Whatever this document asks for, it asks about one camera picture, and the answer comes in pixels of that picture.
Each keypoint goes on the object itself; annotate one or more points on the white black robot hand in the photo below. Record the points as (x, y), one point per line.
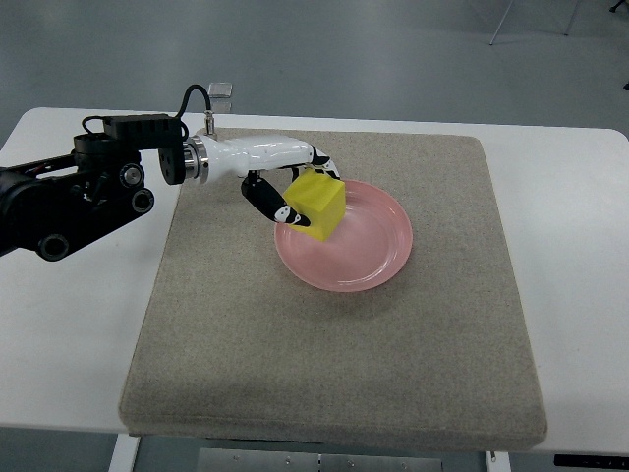
(207, 160)

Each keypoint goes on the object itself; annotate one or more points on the yellow block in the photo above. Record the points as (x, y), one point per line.
(321, 199)

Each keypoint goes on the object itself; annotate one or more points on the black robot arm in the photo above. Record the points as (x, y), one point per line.
(57, 206)

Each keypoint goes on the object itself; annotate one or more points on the pink plate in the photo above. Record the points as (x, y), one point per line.
(369, 246)

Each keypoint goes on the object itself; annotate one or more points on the clear floor socket cover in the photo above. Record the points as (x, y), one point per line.
(220, 90)

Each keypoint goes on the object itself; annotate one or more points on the beige fabric mat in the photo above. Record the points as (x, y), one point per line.
(234, 346)

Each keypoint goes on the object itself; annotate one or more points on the grey chair legs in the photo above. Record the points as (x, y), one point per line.
(551, 17)

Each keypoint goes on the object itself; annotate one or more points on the metal table frame plate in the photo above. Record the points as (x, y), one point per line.
(224, 459)

